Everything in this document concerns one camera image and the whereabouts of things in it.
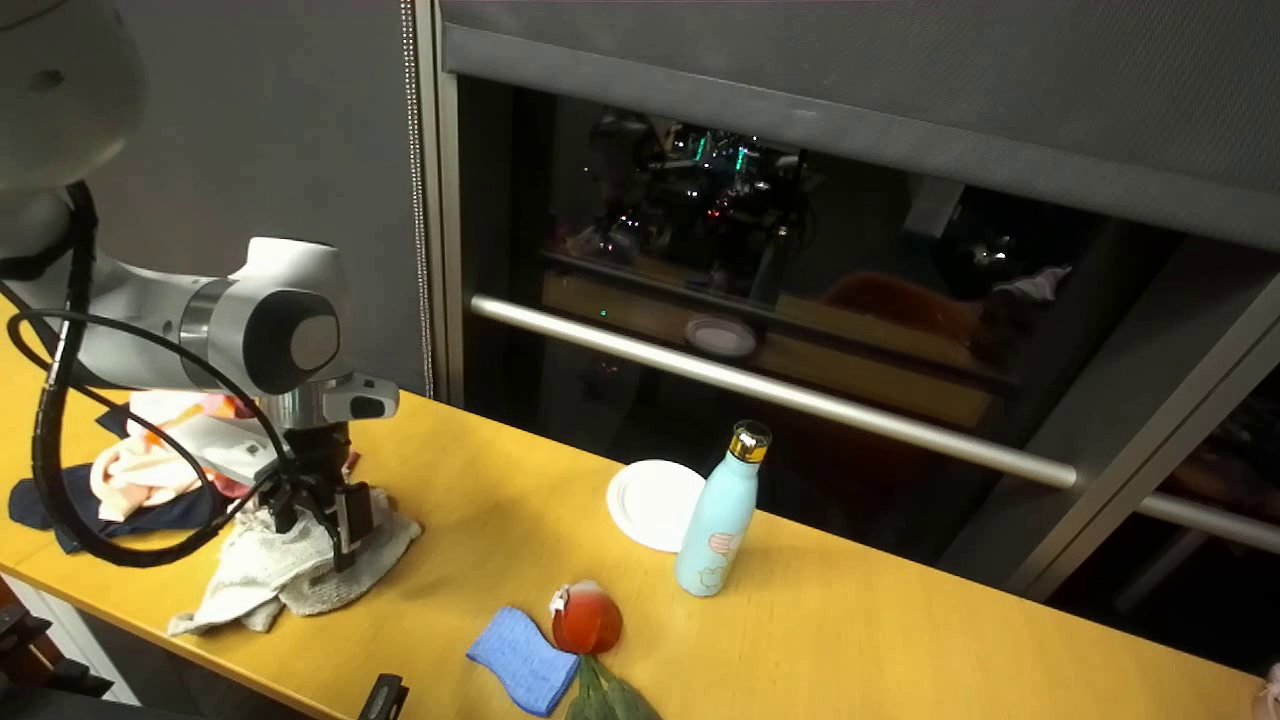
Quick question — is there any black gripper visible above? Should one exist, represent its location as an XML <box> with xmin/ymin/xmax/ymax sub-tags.
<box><xmin>255</xmin><ymin>422</ymin><xmax>379</xmax><ymax>576</ymax></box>

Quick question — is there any white grey towel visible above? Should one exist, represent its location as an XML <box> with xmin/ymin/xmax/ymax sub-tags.
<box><xmin>169</xmin><ymin>487</ymin><xmax>422</xmax><ymax>639</ymax></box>

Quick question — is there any long metal window handrail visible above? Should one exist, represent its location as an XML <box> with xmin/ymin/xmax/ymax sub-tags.
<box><xmin>463</xmin><ymin>291</ymin><xmax>1089</xmax><ymax>496</ymax></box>

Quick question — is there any grey window mullion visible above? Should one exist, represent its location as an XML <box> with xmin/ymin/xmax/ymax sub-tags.
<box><xmin>934</xmin><ymin>253</ymin><xmax>1280</xmax><ymax>601</ymax></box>

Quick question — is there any short metal window handrail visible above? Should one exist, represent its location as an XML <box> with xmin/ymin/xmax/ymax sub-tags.
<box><xmin>1136</xmin><ymin>493</ymin><xmax>1280</xmax><ymax>562</ymax></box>

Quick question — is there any pink orange cloth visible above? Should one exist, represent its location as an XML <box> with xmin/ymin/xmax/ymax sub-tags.
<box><xmin>82</xmin><ymin>390</ymin><xmax>272</xmax><ymax>527</ymax></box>

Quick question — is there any blue sponge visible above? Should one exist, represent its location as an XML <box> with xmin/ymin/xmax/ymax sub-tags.
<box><xmin>463</xmin><ymin>606</ymin><xmax>585</xmax><ymax>720</ymax></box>

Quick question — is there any dark navy cloth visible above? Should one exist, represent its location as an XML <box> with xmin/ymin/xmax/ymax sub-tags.
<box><xmin>2</xmin><ymin>456</ymin><xmax>231</xmax><ymax>562</ymax></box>

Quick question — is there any red ball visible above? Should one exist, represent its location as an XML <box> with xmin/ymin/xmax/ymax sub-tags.
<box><xmin>542</xmin><ymin>576</ymin><xmax>629</xmax><ymax>659</ymax></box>

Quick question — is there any white round plate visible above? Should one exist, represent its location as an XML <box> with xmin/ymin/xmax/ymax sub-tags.
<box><xmin>602</xmin><ymin>456</ymin><xmax>709</xmax><ymax>556</ymax></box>

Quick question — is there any dark green leaf cloth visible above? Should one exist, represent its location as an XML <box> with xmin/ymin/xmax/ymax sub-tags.
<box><xmin>563</xmin><ymin>653</ymin><xmax>665</xmax><ymax>720</ymax></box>

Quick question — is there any light blue water bottle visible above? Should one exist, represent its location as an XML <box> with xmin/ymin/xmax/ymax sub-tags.
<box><xmin>673</xmin><ymin>416</ymin><xmax>775</xmax><ymax>606</ymax></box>

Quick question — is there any grey roller blind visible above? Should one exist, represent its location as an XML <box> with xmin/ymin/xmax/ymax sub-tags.
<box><xmin>441</xmin><ymin>0</ymin><xmax>1280</xmax><ymax>259</ymax></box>

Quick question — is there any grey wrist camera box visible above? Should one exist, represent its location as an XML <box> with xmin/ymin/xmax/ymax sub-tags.
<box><xmin>306</xmin><ymin>372</ymin><xmax>402</xmax><ymax>429</ymax></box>

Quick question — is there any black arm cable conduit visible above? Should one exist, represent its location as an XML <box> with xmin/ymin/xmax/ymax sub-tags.
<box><xmin>2</xmin><ymin>175</ymin><xmax>296</xmax><ymax>573</ymax></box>

